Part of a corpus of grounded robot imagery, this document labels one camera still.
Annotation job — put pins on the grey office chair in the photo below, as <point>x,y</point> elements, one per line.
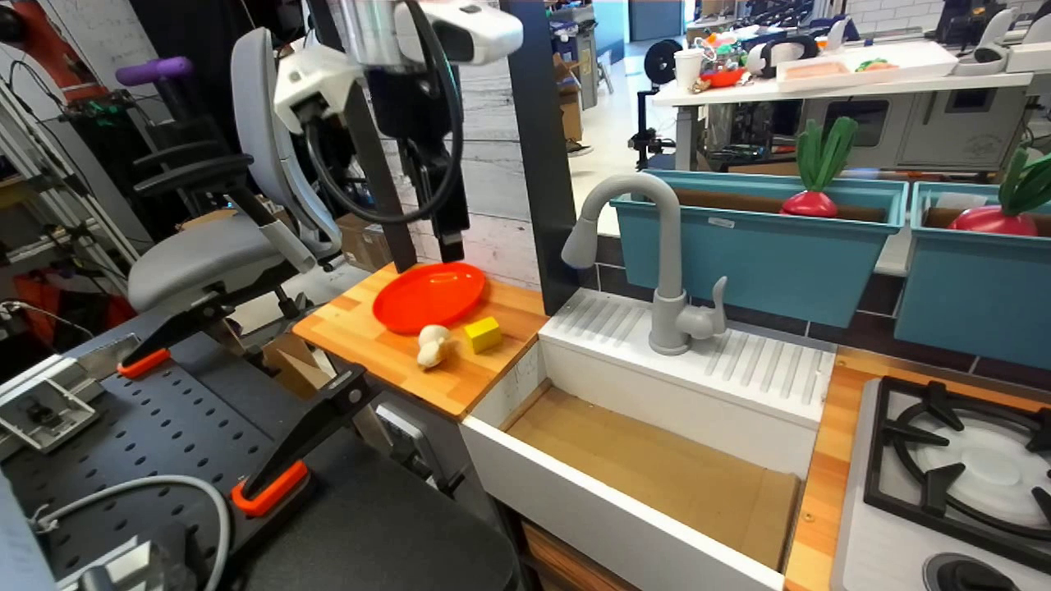
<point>205,254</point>

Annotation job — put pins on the yellow block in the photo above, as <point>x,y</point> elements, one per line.
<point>483,335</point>

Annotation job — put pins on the black upright post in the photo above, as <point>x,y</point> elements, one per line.
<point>538,148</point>

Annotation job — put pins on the grey power strip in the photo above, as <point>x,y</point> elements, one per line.
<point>408,443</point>

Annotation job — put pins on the toy radish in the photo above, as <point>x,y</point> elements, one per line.
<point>989,220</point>
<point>813,201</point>

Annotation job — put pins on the black slanted post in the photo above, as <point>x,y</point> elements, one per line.
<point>374,180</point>

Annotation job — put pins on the silver metal block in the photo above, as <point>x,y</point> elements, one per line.
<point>123,568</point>

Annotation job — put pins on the grey toy oven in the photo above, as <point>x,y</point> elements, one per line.
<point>928,127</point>

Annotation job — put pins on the white headset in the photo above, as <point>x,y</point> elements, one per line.
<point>985,49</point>
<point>780,53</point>

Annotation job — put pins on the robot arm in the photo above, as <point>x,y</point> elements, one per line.
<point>460,29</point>

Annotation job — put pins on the aluminium frame rack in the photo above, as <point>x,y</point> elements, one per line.
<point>57,189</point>

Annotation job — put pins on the red bowl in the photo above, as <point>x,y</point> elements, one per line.
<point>722,78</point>

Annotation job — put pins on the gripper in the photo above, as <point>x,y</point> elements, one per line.
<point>406,103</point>

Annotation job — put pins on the purple roller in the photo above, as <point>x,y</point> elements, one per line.
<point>154,71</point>

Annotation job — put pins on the orange plate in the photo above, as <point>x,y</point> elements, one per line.
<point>429,297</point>

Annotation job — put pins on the white table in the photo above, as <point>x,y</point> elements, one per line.
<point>829,89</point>

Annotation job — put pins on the grey toy tap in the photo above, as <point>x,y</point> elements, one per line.
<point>669,271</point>

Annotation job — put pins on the grey tap lever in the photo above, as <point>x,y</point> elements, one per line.
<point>716,308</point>

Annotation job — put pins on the white toy mushroom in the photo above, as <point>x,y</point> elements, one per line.
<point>432,345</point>

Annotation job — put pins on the toy kitchen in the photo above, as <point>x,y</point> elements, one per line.
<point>657,427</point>

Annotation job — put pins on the stack of cardboard boxes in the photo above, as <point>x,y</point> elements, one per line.
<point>568,98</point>

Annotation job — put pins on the white tray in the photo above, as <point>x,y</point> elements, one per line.
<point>862,67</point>

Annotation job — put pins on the teal planter box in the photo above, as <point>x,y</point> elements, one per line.
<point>977,295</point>
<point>764,263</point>

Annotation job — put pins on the cardboard box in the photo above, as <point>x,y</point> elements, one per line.
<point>363,244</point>

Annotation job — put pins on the black toy burner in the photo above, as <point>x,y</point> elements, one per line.
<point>936,480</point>

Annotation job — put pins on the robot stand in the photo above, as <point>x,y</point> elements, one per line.
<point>164,435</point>

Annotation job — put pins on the white paper cup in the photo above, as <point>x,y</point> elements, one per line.
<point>688,67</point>

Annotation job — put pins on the red robot arm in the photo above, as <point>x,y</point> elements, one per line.
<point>49,45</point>

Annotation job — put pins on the black clamp with orange pads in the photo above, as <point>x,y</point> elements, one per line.
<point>300,439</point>
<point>168,332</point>

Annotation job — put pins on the silver metal bracket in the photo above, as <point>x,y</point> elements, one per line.
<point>45,410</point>

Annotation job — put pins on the white toy sink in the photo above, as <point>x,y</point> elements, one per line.
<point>657,468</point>

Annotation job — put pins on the black stove knob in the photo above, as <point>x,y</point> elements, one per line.
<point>965,573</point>

